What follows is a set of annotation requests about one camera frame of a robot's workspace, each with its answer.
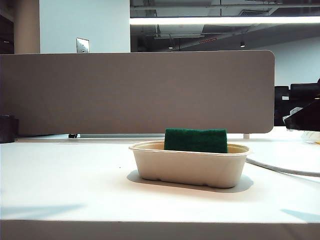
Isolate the grey desk partition panel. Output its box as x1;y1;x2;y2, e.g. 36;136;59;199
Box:
0;49;275;137

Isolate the metal wall plate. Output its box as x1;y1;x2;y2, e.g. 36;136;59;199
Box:
76;37;90;54

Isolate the wide black office chair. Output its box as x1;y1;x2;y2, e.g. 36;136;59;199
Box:
289;77;320;112

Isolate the narrow black office chair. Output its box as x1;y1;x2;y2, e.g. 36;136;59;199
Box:
274;85;291;127

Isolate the silver partition rail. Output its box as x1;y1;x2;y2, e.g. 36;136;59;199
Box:
77;133;166;138

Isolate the white cable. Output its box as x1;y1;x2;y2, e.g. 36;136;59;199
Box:
244;156;320;178

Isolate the white plastic bag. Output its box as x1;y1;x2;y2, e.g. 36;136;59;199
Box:
301;130;320;145

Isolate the yellow and green cleaning sponge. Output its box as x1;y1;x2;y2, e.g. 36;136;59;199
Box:
164;128;229;154

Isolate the beige paper lunch box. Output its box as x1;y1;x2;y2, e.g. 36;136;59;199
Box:
128;140;251;189

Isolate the black cylindrical object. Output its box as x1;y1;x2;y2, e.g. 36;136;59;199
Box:
0;114;20;144

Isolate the grey ceiling air duct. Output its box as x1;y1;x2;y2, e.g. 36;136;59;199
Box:
154;24;204;40

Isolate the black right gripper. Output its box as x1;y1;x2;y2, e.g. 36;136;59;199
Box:
282;99;320;132

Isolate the long ceiling light strip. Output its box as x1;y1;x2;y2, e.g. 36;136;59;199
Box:
129;16;320;25

